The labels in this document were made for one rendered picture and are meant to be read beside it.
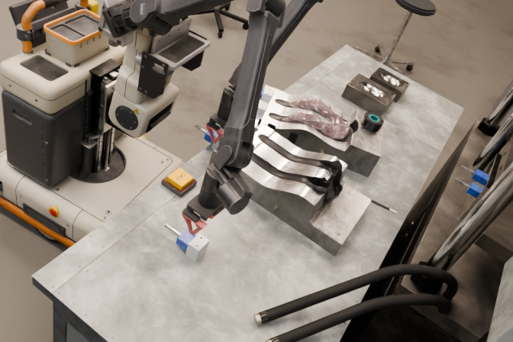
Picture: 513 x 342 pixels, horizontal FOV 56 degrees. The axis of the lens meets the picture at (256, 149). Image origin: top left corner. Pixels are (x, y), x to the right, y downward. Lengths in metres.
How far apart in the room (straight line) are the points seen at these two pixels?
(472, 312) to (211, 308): 0.82
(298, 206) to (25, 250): 1.32
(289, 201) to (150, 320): 0.54
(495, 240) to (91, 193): 1.55
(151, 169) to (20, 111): 0.65
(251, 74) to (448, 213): 1.08
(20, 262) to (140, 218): 0.98
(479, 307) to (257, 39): 1.09
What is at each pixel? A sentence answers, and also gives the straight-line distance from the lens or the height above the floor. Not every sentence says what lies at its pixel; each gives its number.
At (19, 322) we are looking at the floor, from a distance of 2.17.
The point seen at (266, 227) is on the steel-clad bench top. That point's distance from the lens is 1.50.
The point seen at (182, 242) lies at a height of 0.84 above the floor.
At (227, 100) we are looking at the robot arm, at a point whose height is 1.02.
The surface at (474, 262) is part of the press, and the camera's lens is 1.84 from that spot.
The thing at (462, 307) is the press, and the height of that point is 0.79.
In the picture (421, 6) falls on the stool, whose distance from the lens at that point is 4.23.
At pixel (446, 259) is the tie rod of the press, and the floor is 0.93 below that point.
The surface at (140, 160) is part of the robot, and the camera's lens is 2.34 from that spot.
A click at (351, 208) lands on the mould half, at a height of 0.86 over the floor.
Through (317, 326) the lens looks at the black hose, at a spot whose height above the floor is 0.85.
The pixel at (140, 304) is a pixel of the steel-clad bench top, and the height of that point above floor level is 0.80.
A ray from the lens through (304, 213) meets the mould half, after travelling 1.47.
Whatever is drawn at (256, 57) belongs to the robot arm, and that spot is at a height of 1.35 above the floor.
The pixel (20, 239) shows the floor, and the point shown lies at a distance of 2.39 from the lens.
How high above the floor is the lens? 1.90
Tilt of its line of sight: 39 degrees down
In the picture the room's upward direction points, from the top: 20 degrees clockwise
